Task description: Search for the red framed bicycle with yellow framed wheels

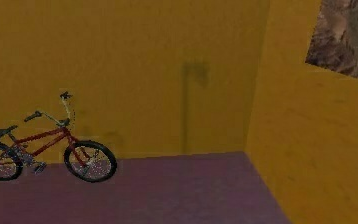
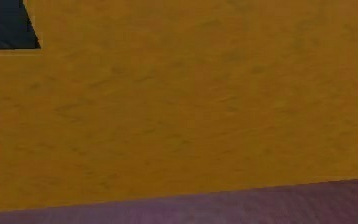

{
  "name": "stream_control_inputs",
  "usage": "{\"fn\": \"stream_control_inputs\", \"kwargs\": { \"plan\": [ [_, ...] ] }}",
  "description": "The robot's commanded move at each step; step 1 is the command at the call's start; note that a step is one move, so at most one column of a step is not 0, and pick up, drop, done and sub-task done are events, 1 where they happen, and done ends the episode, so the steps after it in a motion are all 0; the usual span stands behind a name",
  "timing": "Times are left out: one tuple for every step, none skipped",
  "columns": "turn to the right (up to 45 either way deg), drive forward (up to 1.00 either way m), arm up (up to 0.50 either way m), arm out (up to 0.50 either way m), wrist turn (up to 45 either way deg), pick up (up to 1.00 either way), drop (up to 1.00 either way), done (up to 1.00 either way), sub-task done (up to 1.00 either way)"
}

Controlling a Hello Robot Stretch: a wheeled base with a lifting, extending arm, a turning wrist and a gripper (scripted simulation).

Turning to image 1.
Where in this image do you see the red framed bicycle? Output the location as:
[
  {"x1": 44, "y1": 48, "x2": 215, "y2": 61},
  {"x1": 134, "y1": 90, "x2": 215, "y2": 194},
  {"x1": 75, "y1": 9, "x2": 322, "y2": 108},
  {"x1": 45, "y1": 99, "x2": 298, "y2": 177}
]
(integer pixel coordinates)
[{"x1": 0, "y1": 90, "x2": 118, "y2": 184}]

